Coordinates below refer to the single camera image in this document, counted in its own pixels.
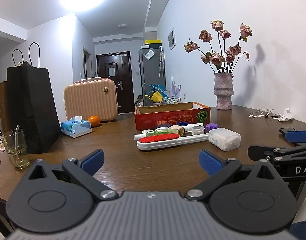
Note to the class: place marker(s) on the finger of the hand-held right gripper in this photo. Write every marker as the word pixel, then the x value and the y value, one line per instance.
pixel 260 152
pixel 298 136

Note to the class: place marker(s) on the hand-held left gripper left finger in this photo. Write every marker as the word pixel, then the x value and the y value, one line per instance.
pixel 94 161

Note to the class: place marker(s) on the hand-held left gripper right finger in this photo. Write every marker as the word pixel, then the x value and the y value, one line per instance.
pixel 210 162

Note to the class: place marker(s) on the clear cotton swab box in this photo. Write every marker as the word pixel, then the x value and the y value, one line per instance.
pixel 224 139

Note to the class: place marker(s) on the purple lid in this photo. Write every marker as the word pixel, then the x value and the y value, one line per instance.
pixel 209 126

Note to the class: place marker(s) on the white red lint brush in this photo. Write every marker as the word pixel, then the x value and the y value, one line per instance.
pixel 165 141

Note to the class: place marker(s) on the green spray bottle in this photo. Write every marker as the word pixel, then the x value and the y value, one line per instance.
pixel 146 134

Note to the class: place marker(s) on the small round container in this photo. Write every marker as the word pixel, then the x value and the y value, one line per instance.
pixel 161 129

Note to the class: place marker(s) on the red cardboard box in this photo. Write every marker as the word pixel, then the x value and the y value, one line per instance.
pixel 167 116

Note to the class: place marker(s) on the black phone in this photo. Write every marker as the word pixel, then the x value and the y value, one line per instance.
pixel 286 131

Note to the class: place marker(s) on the crumpled white tissue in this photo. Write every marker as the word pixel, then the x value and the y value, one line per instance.
pixel 287 115

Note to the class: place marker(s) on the white ribbed cap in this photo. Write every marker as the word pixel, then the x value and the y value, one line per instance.
pixel 198 130

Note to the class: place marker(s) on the blue white tissue box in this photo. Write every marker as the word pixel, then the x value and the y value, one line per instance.
pixel 75 127

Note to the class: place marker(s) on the white spray bottle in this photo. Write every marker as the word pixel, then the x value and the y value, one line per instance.
pixel 192 126

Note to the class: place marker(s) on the orange fruit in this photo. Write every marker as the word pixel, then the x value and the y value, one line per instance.
pixel 93 121

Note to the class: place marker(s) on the blue lid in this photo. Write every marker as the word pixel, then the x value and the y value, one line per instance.
pixel 184 124

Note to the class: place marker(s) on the beige square box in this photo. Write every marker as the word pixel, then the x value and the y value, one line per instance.
pixel 176 130

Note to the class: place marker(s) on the dark blue cloth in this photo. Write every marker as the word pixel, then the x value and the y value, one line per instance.
pixel 302 230

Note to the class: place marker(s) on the pink ribbed suitcase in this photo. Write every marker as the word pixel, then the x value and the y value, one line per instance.
pixel 90 100

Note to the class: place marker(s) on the pink textured vase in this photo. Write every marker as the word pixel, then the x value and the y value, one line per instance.
pixel 224 91

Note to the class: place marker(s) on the clear drinking glass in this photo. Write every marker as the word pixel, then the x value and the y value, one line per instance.
pixel 15 150

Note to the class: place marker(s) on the black paper bag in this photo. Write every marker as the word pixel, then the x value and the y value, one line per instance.
pixel 33 110

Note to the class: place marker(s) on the dark brown door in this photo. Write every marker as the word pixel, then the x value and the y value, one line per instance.
pixel 114 82

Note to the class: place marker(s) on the clear glass straw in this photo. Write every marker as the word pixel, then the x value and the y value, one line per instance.
pixel 17 132

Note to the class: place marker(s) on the blue yellow bag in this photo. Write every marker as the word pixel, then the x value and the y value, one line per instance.
pixel 156 93

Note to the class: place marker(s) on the grey refrigerator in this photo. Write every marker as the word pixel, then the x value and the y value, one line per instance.
pixel 151 75

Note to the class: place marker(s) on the dried pink roses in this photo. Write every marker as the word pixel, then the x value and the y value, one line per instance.
pixel 219 52

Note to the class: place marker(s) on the hanging folded umbrella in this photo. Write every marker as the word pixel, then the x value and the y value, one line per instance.
pixel 161 62

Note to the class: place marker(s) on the yellow box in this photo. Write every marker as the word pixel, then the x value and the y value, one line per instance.
pixel 153 41

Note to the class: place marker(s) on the small ceiling light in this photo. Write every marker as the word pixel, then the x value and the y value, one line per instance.
pixel 123 26

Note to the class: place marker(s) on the purple wall sticker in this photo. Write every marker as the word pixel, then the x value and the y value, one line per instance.
pixel 175 88

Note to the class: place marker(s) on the white wall panel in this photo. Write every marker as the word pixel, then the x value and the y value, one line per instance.
pixel 171 38

